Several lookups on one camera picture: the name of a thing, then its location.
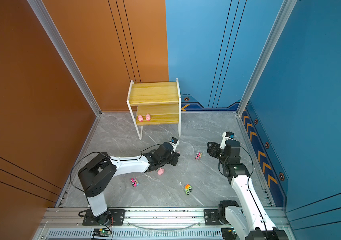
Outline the pink purple toy car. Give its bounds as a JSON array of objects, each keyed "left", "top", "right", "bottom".
[{"left": 195, "top": 152, "right": 202, "bottom": 160}]

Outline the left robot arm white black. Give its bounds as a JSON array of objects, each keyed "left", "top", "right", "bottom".
[{"left": 77, "top": 138, "right": 180, "bottom": 225}]

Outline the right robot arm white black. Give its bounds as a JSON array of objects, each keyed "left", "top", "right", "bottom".
[{"left": 207, "top": 139, "right": 288, "bottom": 240}]

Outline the orange green toy car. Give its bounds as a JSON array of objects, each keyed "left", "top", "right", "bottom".
[{"left": 184, "top": 184, "right": 193, "bottom": 195}]

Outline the green circuit board left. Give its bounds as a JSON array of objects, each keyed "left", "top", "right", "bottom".
[{"left": 92, "top": 228, "right": 113, "bottom": 240}]

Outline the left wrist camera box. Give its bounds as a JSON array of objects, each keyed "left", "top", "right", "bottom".
[{"left": 169, "top": 137, "right": 179, "bottom": 153}]

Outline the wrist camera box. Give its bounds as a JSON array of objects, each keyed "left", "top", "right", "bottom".
[
  {"left": 220, "top": 132, "right": 234, "bottom": 149},
  {"left": 169, "top": 137, "right": 179, "bottom": 153}
]

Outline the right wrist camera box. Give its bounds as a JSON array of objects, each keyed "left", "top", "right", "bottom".
[{"left": 220, "top": 132, "right": 234, "bottom": 149}]

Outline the white frame wooden shelf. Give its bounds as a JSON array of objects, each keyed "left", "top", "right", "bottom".
[{"left": 126, "top": 80, "right": 181, "bottom": 140}]

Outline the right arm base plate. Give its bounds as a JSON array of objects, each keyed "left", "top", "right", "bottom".
[{"left": 203, "top": 209, "right": 228, "bottom": 226}]

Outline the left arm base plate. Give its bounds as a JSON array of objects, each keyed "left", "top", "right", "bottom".
[{"left": 78, "top": 209, "right": 125, "bottom": 227}]

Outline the aluminium corner post right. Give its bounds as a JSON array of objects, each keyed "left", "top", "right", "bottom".
[{"left": 236, "top": 0, "right": 297, "bottom": 117}]

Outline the aluminium corner post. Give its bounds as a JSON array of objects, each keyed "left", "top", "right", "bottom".
[
  {"left": 236, "top": 0, "right": 297, "bottom": 117},
  {"left": 27, "top": 0, "right": 102, "bottom": 117}
]

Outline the aluminium corner post left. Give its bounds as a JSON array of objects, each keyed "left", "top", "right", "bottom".
[{"left": 27, "top": 0, "right": 102, "bottom": 117}]

